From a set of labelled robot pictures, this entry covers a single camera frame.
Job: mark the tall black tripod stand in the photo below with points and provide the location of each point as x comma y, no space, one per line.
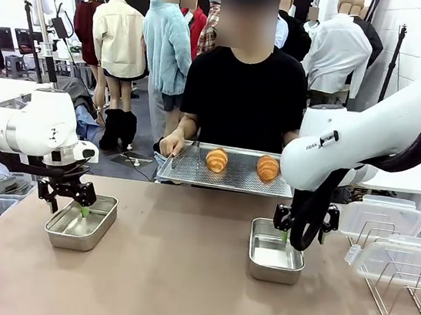
392,65

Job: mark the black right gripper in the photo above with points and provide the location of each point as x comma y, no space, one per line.
282,217

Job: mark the metal baking tray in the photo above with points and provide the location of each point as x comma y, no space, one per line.
230,181

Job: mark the mannequin in blue fleece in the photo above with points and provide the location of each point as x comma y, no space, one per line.
167,43

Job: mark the person's left forearm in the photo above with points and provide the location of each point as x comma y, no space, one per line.
290,138

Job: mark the mannequin in cream jacket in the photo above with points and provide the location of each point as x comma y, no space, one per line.
119,37

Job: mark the mannequin in plaid hoodie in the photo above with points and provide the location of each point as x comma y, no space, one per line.
210,29

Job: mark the white side table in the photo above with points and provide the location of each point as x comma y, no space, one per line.
417,177

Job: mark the person's right forearm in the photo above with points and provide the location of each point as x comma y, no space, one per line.
188,125

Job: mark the mannequin in dark coat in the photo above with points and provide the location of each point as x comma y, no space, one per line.
373,39

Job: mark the pile of clothes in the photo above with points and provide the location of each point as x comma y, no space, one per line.
81,109

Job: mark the mannequin in red jacket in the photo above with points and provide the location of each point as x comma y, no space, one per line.
197,23

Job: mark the clear plastic storage bins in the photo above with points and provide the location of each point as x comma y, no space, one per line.
0,192

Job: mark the mannequin in blue shirt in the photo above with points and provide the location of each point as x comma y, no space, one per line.
282,31

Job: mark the mannequin in black jacket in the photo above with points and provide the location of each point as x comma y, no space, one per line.
298,37

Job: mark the black light stand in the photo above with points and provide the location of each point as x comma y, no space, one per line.
59,27

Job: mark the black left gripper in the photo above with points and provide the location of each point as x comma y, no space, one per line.
83,193

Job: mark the golden croissant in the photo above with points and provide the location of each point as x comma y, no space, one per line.
216,160
268,168

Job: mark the white power strip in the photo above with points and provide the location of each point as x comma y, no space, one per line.
138,162

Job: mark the black camera tripod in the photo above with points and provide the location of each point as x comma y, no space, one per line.
30,36

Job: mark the person's right hand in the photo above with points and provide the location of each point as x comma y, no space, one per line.
171,142

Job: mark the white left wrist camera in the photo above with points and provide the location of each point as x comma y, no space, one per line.
87,152

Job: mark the mannequin in maroon sweater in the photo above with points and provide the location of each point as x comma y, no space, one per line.
84,24

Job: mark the clear plastic container lid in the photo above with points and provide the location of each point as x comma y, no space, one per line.
377,216
402,260

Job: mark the person in black t-shirt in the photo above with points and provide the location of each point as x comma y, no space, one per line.
242,92

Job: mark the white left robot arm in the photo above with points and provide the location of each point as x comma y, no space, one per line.
32,122

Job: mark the steel rectangular container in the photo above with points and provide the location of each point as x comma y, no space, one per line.
273,267
72,232

